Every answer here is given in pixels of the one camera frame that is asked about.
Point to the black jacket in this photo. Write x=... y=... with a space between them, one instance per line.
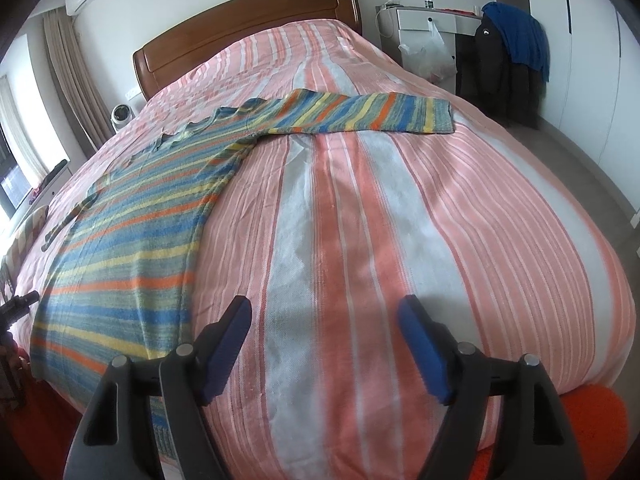
x=490 y=75

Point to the bed with pink striped cover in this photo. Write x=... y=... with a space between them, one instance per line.
x=375 y=235

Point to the white wardrobe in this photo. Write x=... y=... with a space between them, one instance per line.
x=590 y=85

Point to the white sheer curtain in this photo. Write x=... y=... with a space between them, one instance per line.
x=20 y=130

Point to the striped pillow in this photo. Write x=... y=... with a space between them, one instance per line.
x=27 y=230

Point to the small white fan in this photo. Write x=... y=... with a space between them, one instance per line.
x=121 y=116

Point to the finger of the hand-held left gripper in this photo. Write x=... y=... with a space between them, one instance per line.
x=20 y=304

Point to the white window seat cabinet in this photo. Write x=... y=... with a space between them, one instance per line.
x=55 y=185

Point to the brown wooden headboard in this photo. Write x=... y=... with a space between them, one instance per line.
x=250 y=30

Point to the beige curtain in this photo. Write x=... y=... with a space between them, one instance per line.
x=75 y=85

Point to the blue garment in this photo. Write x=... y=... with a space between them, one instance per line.
x=525 y=35

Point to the orange plush stool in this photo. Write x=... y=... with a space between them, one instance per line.
x=595 y=420

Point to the window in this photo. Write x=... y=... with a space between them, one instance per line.
x=15 y=180

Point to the multicolour striped knit sweater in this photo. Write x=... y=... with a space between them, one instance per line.
x=125 y=260

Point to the clear plastic bag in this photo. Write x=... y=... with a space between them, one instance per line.
x=430 y=60

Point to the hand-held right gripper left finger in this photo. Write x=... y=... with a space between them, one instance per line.
x=227 y=350

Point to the white desk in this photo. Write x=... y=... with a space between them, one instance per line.
x=415 y=20

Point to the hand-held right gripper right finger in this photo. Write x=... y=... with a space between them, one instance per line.
x=425 y=350

